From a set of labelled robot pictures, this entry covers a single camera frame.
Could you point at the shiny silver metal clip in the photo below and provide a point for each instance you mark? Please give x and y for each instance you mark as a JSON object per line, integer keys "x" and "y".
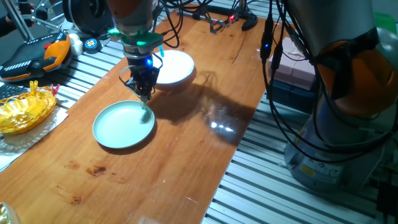
{"x": 145, "y": 106}

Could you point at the dark sleeved forearm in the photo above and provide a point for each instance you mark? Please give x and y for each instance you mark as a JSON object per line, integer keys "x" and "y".
{"x": 6, "y": 26}

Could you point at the slanted aluminium pole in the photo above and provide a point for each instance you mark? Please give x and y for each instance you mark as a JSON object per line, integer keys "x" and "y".
{"x": 17, "y": 20}

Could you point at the black round fan housing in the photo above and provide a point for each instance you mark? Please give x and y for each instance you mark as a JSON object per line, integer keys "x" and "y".
{"x": 88, "y": 14}

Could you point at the black puck blue orange logo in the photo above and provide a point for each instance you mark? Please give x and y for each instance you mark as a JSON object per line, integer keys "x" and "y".
{"x": 92, "y": 45}

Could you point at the yellow plastic clothespin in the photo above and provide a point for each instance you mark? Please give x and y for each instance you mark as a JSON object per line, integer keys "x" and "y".
{"x": 33, "y": 87}

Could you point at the black metal C-clamp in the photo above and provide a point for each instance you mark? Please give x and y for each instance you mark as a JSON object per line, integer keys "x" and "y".
{"x": 248, "y": 21}

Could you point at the dark blue box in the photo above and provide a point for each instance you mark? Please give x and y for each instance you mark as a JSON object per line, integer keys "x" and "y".
{"x": 289, "y": 95}

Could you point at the gold shiny object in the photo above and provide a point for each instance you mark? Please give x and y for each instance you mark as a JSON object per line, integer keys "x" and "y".
{"x": 7, "y": 214}

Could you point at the silver foil mat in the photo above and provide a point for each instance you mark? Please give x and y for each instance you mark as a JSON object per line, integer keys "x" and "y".
{"x": 28, "y": 140}

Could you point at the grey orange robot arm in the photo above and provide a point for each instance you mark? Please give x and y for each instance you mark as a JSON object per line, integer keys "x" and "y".
{"x": 342, "y": 77}

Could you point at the white rounded object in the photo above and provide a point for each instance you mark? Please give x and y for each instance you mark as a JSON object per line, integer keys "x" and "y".
{"x": 76, "y": 45}

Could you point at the person hand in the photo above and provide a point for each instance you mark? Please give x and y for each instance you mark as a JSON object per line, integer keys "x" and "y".
{"x": 25, "y": 11}

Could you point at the wooden board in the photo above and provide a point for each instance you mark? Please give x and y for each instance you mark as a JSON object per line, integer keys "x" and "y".
{"x": 186, "y": 161}

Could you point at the red plastic clothespin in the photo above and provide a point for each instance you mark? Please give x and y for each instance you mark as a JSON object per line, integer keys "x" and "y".
{"x": 55, "y": 89}

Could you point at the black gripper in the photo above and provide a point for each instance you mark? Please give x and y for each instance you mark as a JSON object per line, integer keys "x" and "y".
{"x": 144, "y": 73}

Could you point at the pale green plate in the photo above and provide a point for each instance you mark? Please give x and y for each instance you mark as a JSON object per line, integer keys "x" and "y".
{"x": 121, "y": 127}

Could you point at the pink gift box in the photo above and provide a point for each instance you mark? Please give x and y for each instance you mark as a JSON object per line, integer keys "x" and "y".
{"x": 292, "y": 67}

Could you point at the teal plastic clothespin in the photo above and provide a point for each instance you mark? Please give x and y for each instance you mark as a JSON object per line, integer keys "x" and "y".
{"x": 161, "y": 51}

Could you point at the black keyboard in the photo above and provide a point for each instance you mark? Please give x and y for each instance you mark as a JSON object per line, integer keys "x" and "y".
{"x": 11, "y": 90}

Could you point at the black orange teach pendant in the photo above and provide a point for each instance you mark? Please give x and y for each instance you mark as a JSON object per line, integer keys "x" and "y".
{"x": 34, "y": 59}

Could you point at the metal stand post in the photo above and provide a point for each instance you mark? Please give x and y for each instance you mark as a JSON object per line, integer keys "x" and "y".
{"x": 243, "y": 4}

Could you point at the green plastic object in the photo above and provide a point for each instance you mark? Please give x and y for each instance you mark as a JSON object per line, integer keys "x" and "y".
{"x": 387, "y": 23}

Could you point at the small black device red lights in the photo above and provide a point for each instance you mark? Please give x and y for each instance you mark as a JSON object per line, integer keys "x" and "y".
{"x": 231, "y": 18}

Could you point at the white ceramic plate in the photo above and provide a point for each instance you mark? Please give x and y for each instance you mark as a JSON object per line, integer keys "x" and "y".
{"x": 177, "y": 67}

